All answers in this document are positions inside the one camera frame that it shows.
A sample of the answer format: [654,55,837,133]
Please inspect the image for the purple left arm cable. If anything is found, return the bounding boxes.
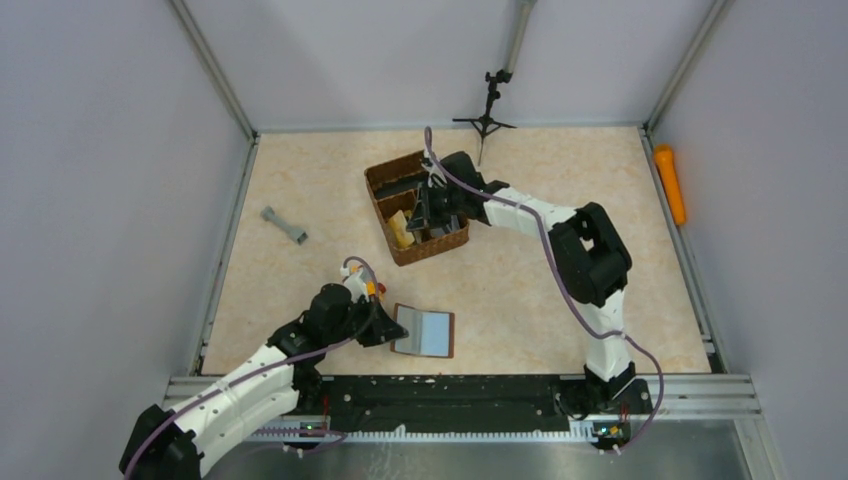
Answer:
[122,256,380,480]

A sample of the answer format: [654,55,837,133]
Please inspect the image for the orange cylinder handle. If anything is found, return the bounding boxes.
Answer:
[653,144,687,226]

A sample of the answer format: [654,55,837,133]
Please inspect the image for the brown leather card holder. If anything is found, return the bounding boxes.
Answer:
[390,303,455,359]

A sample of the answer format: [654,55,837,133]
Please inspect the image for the brown wicker divided basket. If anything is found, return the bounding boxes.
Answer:
[364,150,470,267]

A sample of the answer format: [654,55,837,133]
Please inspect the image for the silver cards in basket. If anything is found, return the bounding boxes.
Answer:
[429,216,462,239]

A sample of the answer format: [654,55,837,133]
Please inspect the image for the black cards in basket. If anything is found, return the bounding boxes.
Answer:
[374,173,428,200]

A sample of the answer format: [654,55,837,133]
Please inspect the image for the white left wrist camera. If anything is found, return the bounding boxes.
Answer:
[340,265,374,301]

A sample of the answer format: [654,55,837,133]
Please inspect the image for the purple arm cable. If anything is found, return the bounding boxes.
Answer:
[122,256,380,480]
[423,126,666,452]

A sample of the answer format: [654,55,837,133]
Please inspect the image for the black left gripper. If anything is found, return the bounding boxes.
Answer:
[324,293,408,347]

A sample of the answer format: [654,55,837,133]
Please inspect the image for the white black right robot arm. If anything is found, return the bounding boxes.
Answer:
[406,151,635,412]

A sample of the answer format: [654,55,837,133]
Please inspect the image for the grey plastic dumbbell piece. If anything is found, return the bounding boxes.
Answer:
[260,206,308,245]

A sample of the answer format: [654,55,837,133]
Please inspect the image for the black mini tripod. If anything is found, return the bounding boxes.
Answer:
[452,69,516,166]

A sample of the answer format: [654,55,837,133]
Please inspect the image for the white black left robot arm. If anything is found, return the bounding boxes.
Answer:
[119,280,408,479]

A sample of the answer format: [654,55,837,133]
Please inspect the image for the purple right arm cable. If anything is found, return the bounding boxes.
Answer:
[423,126,666,452]

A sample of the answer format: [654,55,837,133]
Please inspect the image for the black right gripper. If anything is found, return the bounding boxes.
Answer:
[407,181,464,232]

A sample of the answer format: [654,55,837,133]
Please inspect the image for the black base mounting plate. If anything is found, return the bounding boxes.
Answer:
[292,375,653,434]

